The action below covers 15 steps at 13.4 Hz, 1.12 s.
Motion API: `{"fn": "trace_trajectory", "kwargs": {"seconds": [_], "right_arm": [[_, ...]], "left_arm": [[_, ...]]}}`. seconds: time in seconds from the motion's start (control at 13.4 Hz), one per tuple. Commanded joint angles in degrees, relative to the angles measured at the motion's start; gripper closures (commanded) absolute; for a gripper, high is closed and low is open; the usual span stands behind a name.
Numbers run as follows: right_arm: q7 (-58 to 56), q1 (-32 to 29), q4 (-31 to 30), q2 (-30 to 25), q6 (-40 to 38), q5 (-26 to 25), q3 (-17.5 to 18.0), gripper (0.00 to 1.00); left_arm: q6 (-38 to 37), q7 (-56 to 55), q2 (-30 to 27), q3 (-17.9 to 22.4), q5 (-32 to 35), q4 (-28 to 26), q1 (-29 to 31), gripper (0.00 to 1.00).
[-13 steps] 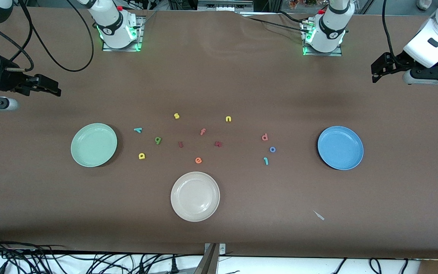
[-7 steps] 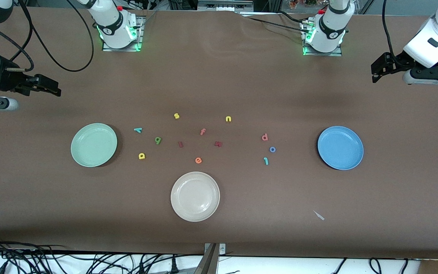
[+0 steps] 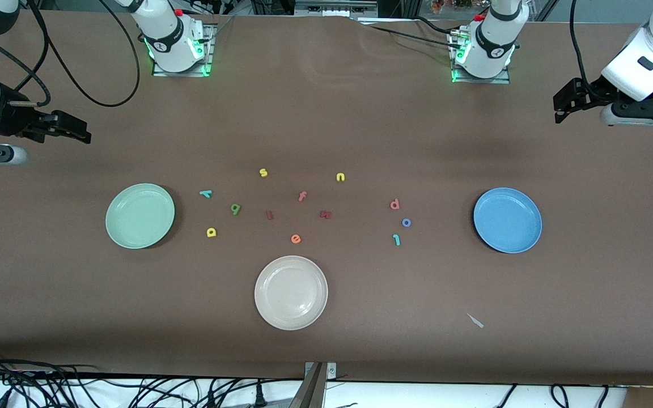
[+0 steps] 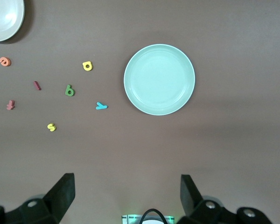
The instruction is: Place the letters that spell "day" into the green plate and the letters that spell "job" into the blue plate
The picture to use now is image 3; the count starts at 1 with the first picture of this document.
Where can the green foam letter g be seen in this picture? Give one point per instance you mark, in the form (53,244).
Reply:
(239,208)

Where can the silver aluminum frame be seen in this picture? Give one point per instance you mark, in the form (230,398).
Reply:
(335,7)

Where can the grey camera post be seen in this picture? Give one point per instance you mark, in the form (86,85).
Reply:
(309,391)

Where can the small white paper scrap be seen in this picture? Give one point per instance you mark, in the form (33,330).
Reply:
(475,321)

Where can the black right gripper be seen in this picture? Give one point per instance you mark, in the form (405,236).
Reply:
(11,123)

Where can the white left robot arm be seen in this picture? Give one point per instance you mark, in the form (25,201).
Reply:
(491,48)

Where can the silver bracket plate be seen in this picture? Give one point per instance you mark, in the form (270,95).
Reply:
(331,371)

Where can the blue plate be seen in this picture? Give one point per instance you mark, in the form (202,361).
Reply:
(507,220)

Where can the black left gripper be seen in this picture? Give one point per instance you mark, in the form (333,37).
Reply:
(596,93)

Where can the cream plate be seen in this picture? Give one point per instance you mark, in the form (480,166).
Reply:
(291,292)

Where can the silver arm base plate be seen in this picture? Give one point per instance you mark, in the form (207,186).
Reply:
(482,81)
(208,54)

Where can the light green plate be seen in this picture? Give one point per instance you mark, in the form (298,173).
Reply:
(140,215)

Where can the black power plug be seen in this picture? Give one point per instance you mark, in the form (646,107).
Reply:
(258,395)
(210,400)

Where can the orange artificial flowers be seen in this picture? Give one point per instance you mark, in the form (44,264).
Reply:
(454,4)

